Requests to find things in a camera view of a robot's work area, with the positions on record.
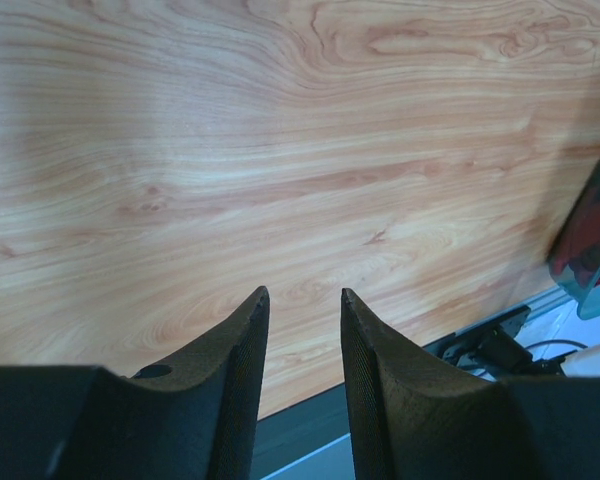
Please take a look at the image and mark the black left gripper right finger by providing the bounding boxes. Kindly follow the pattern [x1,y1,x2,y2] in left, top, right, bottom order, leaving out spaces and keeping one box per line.
[340,289,600,479]

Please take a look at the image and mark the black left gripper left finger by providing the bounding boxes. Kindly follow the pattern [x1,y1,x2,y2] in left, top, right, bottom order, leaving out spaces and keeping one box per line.
[0,287,270,479]

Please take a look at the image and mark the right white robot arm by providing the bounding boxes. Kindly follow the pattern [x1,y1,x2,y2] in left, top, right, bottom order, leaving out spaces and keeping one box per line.
[340,289,600,479]

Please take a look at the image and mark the black cloth strip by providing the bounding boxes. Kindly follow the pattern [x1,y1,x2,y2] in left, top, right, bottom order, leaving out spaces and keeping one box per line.
[254,383,349,461]

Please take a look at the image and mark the clear plastic basket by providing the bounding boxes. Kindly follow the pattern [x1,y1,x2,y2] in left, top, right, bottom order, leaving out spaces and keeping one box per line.
[548,159,600,320]

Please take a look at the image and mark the dark red t shirt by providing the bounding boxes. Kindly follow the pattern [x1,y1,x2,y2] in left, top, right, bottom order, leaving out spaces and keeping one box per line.
[551,201,600,287]

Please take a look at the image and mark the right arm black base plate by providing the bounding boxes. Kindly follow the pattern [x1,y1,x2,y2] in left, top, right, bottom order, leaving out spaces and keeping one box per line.
[424,305,575,379]

